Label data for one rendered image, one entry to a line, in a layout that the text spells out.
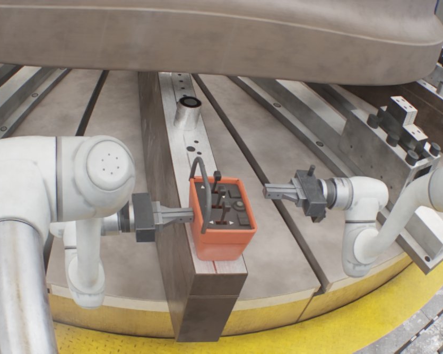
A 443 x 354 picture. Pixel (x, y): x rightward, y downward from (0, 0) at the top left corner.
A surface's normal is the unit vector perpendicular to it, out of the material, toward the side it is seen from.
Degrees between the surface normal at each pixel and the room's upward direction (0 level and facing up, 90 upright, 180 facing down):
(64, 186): 58
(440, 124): 90
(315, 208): 90
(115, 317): 90
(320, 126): 72
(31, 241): 44
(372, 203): 53
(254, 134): 0
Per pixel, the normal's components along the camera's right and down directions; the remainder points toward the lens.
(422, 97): -0.54, 0.44
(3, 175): 0.26, -0.56
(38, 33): -0.03, 0.63
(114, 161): 0.50, -0.18
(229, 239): 0.17, 0.74
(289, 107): -0.81, 0.22
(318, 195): 0.22, -0.76
